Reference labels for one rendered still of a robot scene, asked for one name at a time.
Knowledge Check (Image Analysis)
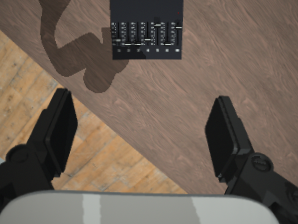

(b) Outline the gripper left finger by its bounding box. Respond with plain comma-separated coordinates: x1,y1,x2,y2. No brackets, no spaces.
0,88,78,214

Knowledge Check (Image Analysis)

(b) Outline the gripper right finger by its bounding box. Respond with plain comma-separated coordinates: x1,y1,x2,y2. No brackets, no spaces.
205,96,298,224

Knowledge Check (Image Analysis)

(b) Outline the black lighting desk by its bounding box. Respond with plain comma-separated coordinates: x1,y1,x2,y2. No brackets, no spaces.
110,0,183,60

